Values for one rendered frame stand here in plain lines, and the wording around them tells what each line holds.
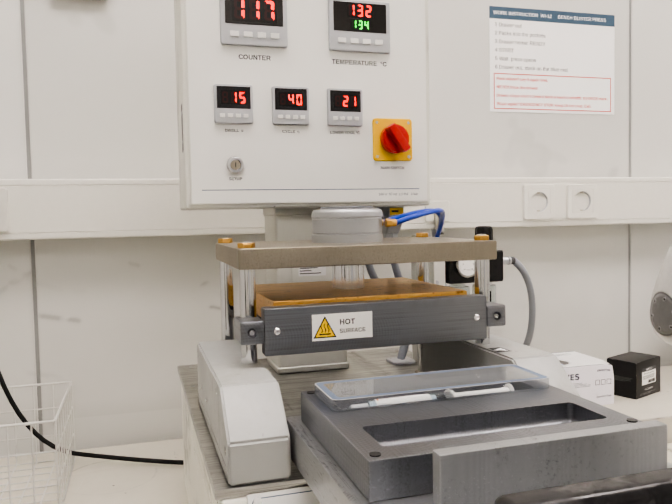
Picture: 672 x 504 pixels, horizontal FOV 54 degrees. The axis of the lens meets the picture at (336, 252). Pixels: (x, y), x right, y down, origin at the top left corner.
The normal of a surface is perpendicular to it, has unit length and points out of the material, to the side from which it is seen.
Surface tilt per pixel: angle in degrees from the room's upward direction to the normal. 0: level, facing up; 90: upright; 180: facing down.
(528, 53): 90
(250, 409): 41
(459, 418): 90
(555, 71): 90
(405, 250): 90
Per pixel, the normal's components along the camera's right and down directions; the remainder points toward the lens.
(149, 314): 0.27, 0.04
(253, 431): 0.18, -0.73
